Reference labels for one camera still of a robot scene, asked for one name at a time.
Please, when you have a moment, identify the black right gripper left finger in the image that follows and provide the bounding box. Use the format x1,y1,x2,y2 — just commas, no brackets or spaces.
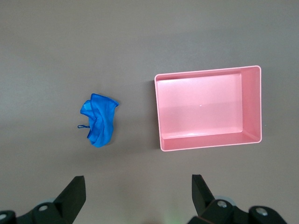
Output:
0,176,86,224

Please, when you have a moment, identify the pink plastic box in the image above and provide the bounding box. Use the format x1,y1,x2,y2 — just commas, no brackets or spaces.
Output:
154,65,263,153

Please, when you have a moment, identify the blue cloth with loop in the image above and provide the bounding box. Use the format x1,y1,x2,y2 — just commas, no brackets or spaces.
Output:
77,93,120,148

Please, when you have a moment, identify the brown table cover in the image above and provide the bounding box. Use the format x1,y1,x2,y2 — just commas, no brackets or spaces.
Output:
0,0,299,224

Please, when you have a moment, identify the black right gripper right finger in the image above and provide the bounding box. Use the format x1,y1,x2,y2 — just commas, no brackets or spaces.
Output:
188,174,288,224

